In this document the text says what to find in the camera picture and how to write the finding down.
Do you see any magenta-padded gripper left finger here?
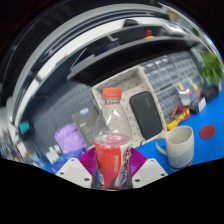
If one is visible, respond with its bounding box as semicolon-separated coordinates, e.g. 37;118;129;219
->
55;147;100;190

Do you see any small black white-labelled box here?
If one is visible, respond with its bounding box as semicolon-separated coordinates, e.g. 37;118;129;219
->
189;97;208;115

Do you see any red-labelled clear drink bottle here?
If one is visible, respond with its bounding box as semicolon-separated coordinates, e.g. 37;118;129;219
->
92;87;133;191

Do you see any flat black box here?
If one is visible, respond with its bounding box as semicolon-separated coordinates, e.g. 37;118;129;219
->
203;87;220;103

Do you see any cream and grey mug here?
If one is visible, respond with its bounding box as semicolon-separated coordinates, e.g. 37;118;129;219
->
154;125;195;172

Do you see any white dotted storage tray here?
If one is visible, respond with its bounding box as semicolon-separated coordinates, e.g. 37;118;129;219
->
90;65;168;148

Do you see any flat round red coaster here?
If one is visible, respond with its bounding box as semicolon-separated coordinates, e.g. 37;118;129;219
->
199;123;217;141

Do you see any black rectangular zip case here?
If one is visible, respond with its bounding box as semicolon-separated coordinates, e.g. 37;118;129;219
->
129;91;163;141

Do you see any black wall shelf unit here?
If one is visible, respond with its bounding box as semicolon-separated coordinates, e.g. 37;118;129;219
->
6;3;208;125

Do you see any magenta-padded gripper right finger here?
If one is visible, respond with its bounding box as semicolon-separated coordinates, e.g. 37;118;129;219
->
126;147;168;190

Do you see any yellow multimeter with red leads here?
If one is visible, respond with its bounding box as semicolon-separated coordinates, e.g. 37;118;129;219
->
165;105;192;131

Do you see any green potted plant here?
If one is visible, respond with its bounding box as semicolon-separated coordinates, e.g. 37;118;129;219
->
199;51;224;88

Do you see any dark grey pegboard panel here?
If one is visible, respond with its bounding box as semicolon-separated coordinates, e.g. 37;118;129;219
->
31;79;98;158

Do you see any dark grey flat box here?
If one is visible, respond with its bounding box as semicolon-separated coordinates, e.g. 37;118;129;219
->
71;104;101;148

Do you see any clear organizer with coloured parts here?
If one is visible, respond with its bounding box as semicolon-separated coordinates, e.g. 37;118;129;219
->
176;79;203;106

